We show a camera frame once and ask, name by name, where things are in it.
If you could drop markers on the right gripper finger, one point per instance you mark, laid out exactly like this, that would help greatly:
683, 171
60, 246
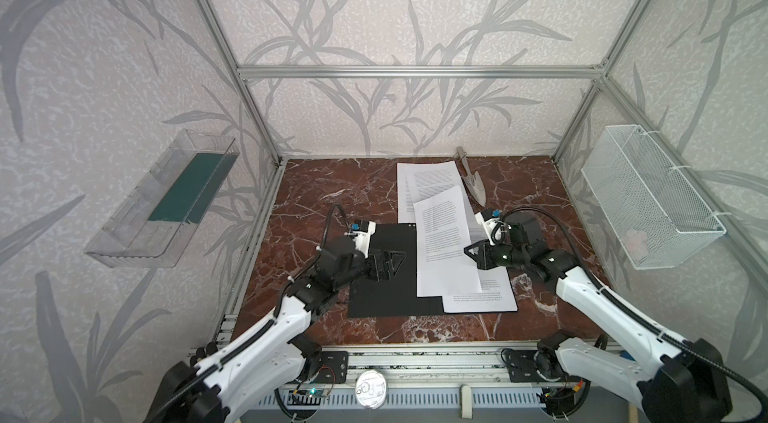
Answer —
482, 261
478, 249

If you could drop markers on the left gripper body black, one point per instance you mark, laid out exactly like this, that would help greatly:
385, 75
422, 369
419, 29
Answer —
372, 264

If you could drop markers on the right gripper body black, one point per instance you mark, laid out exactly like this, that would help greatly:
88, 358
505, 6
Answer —
489, 253

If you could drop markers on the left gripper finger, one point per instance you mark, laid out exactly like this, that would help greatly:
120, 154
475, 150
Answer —
384, 271
385, 258

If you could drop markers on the black folder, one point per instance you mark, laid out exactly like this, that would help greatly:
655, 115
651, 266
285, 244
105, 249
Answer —
397, 297

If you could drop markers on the printed paper sheet bottom stack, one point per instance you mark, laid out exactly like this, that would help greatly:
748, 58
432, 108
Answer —
416, 182

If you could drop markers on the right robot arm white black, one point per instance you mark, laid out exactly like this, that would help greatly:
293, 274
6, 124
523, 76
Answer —
670, 378

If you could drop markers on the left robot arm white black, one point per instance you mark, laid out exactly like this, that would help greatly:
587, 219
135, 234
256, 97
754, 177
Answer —
226, 384

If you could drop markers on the metal garden trowel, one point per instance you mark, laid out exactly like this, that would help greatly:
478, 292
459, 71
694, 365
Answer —
472, 180

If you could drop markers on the pink object in basket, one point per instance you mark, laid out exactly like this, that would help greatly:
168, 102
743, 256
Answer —
635, 243

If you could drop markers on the round metal can lid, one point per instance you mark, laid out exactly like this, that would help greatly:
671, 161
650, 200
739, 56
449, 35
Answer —
371, 389

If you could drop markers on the green circuit board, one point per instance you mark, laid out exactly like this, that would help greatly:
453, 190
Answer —
309, 396

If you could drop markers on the yellow black work glove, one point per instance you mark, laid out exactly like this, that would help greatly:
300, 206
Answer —
203, 352

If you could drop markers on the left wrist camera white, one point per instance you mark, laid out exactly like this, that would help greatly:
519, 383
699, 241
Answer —
361, 232

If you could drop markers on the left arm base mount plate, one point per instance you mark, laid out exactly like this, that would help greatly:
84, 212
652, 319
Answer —
328, 367

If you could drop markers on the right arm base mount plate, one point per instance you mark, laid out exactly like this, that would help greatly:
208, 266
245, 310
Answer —
528, 366

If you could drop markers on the white wire mesh basket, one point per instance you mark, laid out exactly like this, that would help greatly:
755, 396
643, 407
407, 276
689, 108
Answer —
639, 187

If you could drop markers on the clear plastic wall tray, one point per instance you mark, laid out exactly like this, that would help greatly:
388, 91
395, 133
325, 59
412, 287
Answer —
154, 225

